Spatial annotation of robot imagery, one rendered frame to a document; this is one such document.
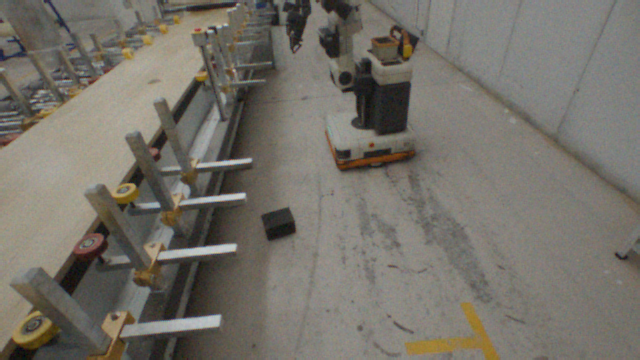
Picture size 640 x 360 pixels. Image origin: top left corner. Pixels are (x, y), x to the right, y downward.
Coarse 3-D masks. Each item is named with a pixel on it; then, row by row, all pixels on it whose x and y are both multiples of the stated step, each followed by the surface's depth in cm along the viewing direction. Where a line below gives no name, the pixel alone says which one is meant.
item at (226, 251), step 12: (168, 252) 99; (180, 252) 99; (192, 252) 98; (204, 252) 98; (216, 252) 98; (228, 252) 98; (96, 264) 98; (108, 264) 97; (120, 264) 98; (168, 264) 99
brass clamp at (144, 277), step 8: (152, 248) 100; (160, 248) 100; (152, 256) 97; (152, 264) 95; (136, 272) 93; (144, 272) 93; (152, 272) 94; (136, 280) 92; (144, 280) 92; (152, 280) 94
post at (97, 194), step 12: (84, 192) 75; (96, 192) 75; (108, 192) 79; (96, 204) 77; (108, 204) 79; (108, 216) 80; (120, 216) 83; (108, 228) 82; (120, 228) 83; (132, 228) 87; (120, 240) 85; (132, 240) 87; (132, 252) 89; (144, 252) 92; (132, 264) 92; (144, 264) 92; (156, 288) 99
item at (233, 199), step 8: (184, 200) 119; (192, 200) 118; (200, 200) 118; (208, 200) 117; (216, 200) 117; (224, 200) 117; (232, 200) 117; (240, 200) 117; (136, 208) 117; (144, 208) 117; (152, 208) 117; (160, 208) 117; (184, 208) 118; (192, 208) 118; (200, 208) 118
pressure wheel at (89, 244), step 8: (80, 240) 94; (88, 240) 94; (96, 240) 94; (104, 240) 95; (80, 248) 92; (88, 248) 91; (96, 248) 92; (104, 248) 94; (80, 256) 91; (88, 256) 91; (96, 256) 92
